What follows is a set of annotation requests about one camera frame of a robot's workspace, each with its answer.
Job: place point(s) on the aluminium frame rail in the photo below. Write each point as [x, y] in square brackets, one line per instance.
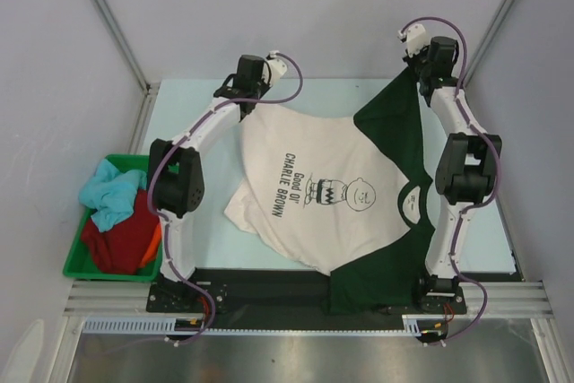
[91, 298]

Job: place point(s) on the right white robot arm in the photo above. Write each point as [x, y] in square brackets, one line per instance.
[468, 171]

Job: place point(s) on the light blue t-shirt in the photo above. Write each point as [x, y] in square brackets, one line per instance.
[111, 194]

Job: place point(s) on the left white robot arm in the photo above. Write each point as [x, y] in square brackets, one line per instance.
[175, 168]

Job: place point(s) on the aluminium corner post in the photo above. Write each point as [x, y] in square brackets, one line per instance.
[496, 23]
[121, 43]

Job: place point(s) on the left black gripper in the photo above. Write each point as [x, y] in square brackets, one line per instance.
[265, 86]

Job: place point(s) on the dark red t-shirt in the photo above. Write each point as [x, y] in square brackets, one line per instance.
[120, 250]

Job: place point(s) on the grey slotted cable duct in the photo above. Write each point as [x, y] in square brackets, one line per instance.
[182, 327]

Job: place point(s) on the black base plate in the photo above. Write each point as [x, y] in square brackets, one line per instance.
[274, 300]

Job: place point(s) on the right aluminium corner post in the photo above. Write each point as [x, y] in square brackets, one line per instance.
[496, 23]

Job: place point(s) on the white and green t-shirt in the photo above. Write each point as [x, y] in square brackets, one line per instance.
[346, 197]

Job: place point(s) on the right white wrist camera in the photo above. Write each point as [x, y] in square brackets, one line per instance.
[416, 39]

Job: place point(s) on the left aluminium corner post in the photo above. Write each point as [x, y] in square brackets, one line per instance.
[121, 43]

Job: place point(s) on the orange t-shirt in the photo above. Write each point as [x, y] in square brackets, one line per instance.
[151, 252]

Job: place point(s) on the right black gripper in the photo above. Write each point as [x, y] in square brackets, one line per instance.
[421, 65]

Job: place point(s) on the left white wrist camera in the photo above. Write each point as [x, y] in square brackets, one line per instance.
[274, 68]

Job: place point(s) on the green plastic bin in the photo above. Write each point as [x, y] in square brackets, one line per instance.
[78, 264]

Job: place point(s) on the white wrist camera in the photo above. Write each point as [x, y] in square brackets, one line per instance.
[416, 39]
[274, 68]

